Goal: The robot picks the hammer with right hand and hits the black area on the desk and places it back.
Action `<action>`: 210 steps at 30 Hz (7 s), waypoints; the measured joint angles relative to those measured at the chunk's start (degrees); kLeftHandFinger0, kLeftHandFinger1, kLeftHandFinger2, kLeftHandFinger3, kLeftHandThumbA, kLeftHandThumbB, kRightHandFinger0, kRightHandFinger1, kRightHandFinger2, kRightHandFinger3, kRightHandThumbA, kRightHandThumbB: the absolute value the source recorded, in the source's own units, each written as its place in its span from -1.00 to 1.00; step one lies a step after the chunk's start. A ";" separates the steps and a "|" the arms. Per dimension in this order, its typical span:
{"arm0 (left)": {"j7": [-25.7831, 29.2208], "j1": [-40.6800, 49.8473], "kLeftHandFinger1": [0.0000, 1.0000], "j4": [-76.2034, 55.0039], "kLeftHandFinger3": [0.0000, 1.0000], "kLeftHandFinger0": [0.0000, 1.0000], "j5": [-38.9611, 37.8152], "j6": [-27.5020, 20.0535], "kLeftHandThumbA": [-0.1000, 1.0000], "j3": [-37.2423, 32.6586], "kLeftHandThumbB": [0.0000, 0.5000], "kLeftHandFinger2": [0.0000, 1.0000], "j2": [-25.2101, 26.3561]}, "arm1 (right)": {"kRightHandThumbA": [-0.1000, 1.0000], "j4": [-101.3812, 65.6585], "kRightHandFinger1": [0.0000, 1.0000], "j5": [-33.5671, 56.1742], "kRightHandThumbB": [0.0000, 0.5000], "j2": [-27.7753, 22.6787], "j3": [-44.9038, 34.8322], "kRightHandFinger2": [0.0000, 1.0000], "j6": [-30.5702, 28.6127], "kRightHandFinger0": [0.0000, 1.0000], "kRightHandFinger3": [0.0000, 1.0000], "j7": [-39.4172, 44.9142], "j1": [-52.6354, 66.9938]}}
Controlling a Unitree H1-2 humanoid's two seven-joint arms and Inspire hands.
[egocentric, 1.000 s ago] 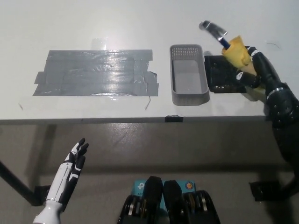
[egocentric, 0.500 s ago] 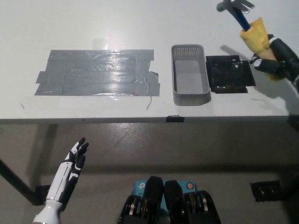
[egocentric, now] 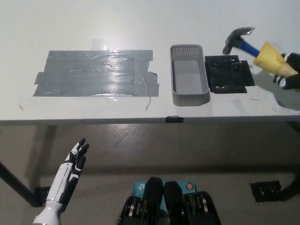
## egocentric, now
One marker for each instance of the black and white right hand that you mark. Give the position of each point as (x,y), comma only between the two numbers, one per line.
(293,82)

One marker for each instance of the white and black left hand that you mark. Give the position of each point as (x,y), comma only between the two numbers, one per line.
(68,175)

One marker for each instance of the blue hammer with yellow cloth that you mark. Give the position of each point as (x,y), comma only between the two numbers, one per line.
(268,57)

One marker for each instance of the black robot torso blocks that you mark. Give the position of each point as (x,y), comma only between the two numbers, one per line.
(172,206)

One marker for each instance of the teal cardboard box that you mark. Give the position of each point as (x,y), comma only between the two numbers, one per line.
(140,188)

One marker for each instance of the grey perforated plastic basket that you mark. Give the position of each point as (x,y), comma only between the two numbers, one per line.
(187,77)

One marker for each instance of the black floor tape patch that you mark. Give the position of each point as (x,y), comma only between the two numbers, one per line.
(266,191)

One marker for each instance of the short black tape piece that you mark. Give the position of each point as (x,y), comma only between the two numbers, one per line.
(174,119)

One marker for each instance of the grey duct tape patch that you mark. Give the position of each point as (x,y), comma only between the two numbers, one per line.
(93,75)

